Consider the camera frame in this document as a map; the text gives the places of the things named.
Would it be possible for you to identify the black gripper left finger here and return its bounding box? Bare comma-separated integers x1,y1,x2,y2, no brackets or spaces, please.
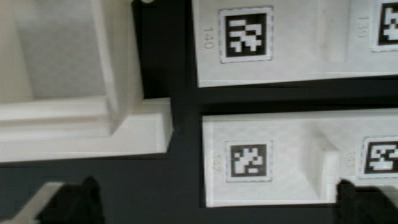
35,177,105,224

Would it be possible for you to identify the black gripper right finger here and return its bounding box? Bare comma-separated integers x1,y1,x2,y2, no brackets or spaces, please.
332,180,398,224

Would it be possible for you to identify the white cabinet body box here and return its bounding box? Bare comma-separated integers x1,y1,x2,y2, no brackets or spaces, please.
0,0,172,163

